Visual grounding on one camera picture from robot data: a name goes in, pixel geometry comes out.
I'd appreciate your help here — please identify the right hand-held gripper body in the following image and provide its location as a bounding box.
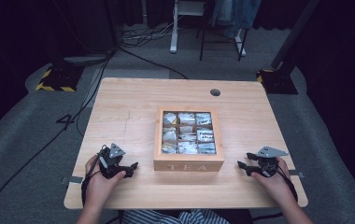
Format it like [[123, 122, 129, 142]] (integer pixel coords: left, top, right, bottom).
[[255, 146, 290, 178]]

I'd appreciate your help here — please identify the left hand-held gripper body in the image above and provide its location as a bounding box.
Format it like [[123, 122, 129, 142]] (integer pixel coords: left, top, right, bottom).
[[98, 143, 127, 180]]

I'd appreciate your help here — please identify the wooden tea box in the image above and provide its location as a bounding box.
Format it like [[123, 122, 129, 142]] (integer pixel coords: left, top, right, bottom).
[[152, 105, 226, 173]]

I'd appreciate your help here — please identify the person's right hand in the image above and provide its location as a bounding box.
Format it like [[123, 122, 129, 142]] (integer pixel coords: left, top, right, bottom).
[[250, 157, 297, 208]]

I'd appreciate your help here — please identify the person's left hand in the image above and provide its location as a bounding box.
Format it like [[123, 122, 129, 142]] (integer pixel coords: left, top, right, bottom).
[[84, 154, 127, 209]]

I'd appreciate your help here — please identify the person's striped clothing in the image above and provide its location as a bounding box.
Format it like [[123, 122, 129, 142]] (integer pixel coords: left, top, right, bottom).
[[121, 208, 231, 224]]

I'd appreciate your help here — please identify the group of silver tea packets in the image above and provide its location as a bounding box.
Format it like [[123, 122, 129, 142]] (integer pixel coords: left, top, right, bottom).
[[161, 111, 217, 155]]

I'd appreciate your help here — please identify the black stand base striped edge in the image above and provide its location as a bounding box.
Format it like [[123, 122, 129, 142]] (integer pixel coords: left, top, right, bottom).
[[35, 63, 86, 93], [255, 68, 299, 95]]

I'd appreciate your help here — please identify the black metal chair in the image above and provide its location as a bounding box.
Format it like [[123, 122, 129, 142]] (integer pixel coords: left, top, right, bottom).
[[196, 18, 250, 63]]

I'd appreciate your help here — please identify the dark slanted stand pole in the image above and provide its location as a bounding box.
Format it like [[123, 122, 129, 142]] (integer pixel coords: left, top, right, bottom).
[[270, 0, 321, 71]]

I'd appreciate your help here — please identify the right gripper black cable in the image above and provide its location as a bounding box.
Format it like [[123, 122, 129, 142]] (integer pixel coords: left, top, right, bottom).
[[250, 166, 299, 222]]

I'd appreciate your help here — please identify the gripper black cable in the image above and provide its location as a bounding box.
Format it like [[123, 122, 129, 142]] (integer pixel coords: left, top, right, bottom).
[[80, 144, 108, 207], [250, 166, 299, 222]]

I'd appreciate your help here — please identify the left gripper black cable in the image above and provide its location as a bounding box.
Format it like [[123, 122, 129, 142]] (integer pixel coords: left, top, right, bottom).
[[80, 144, 108, 207]]

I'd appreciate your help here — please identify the long black floor cable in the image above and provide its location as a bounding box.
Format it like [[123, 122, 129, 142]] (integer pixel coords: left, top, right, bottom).
[[0, 49, 115, 224]]

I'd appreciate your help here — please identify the bundle of floor cables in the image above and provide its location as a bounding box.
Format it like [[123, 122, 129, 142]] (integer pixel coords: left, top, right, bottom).
[[119, 21, 175, 49]]

